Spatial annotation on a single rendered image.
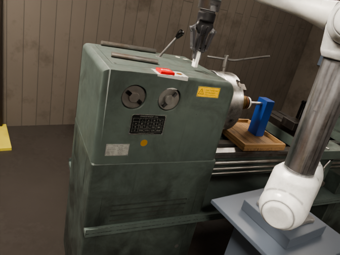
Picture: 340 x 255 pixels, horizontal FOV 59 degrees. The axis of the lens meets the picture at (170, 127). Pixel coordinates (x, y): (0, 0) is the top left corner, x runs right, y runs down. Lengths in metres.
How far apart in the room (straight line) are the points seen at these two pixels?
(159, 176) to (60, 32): 2.25
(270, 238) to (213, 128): 0.51
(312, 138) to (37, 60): 2.80
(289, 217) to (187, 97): 0.58
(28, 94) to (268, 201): 2.81
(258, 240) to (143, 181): 0.53
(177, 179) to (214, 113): 0.36
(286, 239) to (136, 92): 0.80
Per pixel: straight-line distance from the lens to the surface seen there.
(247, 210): 1.40
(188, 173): 1.45
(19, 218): 2.33
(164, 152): 1.32
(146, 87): 1.16
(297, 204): 1.07
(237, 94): 1.55
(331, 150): 2.00
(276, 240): 1.33
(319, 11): 1.18
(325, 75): 1.01
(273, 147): 1.82
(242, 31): 4.50
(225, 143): 1.71
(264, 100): 1.85
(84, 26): 3.37
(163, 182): 1.42
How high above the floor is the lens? 1.52
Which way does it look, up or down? 22 degrees down
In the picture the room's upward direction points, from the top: 13 degrees clockwise
